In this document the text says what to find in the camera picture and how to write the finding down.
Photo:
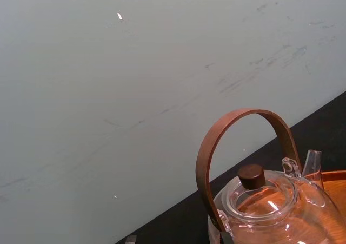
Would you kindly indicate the round wooden tray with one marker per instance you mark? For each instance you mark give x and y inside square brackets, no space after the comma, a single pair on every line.
[338,185]

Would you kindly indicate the black table cloth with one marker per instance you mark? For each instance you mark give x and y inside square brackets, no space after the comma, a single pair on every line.
[319,135]

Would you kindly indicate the glass lid with dark knob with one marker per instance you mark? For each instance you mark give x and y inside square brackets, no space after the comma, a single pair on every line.
[251,176]

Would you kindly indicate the small grey object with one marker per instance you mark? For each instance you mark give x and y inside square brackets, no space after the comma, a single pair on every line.
[131,240]

